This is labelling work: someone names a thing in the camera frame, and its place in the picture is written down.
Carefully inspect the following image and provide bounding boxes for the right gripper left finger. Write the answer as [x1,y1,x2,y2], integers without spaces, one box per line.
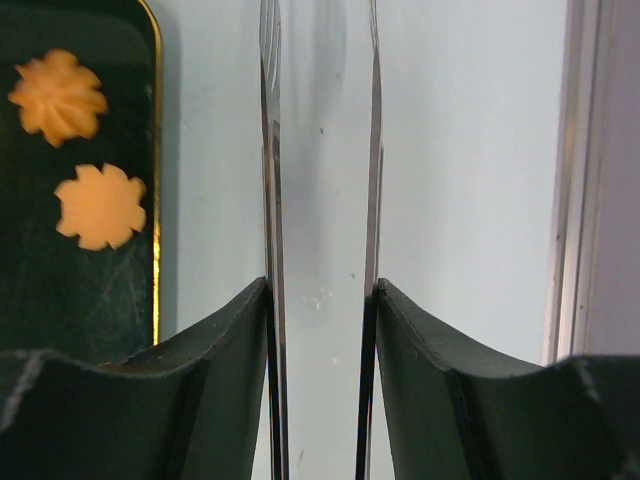
[1,278,267,479]

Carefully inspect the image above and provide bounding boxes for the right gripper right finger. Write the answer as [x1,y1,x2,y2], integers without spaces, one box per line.
[377,279,639,479]

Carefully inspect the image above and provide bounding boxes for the brown flower cookie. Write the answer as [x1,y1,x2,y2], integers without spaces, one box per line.
[54,163,147,251]

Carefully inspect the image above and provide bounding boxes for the metal tongs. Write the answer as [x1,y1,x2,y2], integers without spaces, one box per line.
[259,1,384,479]

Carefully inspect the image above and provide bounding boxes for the black tray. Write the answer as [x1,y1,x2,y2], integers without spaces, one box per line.
[1,1,162,364]

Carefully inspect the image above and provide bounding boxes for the brown star cookie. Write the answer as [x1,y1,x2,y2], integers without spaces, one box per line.
[7,49,109,148]

